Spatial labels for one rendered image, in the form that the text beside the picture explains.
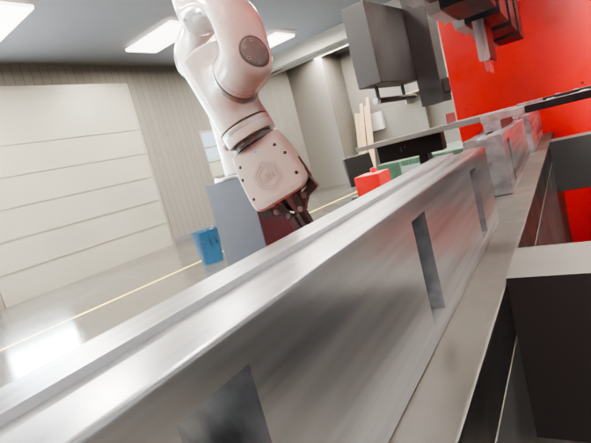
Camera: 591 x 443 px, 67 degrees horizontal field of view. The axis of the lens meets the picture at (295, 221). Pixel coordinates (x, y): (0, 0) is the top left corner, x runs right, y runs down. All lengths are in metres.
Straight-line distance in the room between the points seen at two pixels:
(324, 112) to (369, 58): 10.16
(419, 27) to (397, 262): 2.28
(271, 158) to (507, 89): 1.30
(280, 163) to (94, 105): 8.06
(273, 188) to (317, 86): 11.70
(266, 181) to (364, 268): 0.49
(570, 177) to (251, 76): 1.01
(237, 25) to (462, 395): 0.55
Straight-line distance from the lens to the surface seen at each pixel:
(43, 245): 7.82
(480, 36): 0.97
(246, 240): 1.31
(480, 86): 1.87
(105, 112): 8.75
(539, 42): 1.86
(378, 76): 2.12
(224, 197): 1.32
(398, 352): 0.25
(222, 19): 0.68
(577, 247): 0.45
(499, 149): 0.76
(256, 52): 0.66
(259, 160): 0.69
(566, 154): 1.42
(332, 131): 12.20
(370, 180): 2.78
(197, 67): 0.73
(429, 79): 2.47
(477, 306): 0.36
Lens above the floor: 1.01
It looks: 8 degrees down
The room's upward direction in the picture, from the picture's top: 15 degrees counter-clockwise
